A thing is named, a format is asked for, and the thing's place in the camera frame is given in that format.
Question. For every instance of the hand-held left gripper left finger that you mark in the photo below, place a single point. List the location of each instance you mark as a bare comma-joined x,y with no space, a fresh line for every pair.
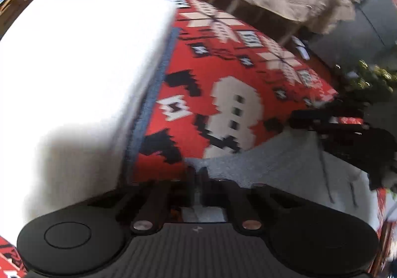
191,184

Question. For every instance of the white paper scraps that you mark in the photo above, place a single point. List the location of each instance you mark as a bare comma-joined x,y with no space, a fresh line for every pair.
301,48

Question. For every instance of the folded white garment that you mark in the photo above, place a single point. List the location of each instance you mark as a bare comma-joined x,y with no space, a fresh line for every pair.
77,79

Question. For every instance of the red patterned blanket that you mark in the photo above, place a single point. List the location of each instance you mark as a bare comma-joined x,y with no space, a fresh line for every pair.
211,63

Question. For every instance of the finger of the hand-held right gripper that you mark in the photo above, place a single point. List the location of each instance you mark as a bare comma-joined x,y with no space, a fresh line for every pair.
313,119

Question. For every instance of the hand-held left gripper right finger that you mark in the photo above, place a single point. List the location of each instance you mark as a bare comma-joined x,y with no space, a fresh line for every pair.
202,186

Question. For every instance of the folded blue garment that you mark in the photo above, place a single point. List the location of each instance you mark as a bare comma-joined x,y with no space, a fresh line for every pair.
158,79

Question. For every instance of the grey refrigerator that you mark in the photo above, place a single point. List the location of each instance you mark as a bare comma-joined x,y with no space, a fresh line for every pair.
372,23

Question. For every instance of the grey knit sweater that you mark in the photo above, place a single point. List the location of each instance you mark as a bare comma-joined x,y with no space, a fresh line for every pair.
279,166

